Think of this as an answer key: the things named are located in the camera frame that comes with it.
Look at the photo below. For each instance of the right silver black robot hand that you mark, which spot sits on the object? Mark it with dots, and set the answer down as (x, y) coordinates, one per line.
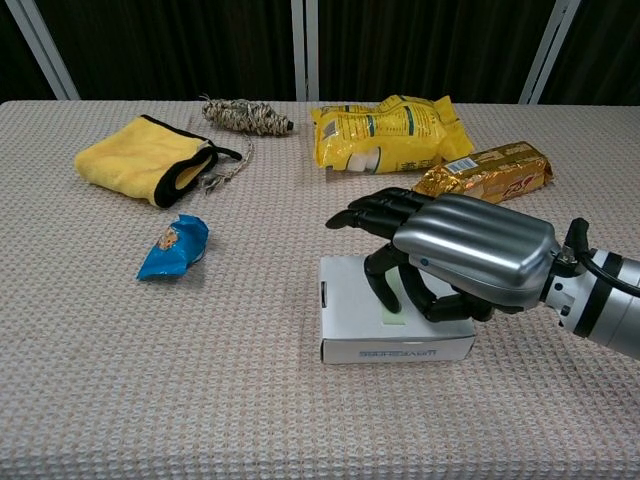
(475, 250)

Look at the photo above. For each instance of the white cardboard box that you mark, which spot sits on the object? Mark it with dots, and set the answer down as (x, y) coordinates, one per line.
(350, 310)

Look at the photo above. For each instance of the gold biscuit packet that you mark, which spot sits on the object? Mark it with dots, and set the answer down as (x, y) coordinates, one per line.
(500, 175)

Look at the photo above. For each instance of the yellow snack bag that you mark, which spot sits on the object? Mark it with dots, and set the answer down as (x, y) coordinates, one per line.
(380, 135)

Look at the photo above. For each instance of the black curtain panel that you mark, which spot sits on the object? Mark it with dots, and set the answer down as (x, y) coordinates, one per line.
(425, 45)
(15, 65)
(175, 45)
(605, 50)

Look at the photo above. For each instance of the blue snack wrapper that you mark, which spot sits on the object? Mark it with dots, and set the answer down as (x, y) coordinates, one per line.
(175, 250)

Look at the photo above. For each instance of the beige waffle tablecloth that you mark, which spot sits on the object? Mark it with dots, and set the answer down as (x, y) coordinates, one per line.
(200, 375)

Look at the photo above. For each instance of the yellow cloth with black trim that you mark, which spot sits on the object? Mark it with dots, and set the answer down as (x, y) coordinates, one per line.
(130, 160)

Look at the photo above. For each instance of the white frame post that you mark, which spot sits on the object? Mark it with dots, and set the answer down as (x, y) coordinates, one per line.
(550, 50)
(45, 50)
(305, 50)

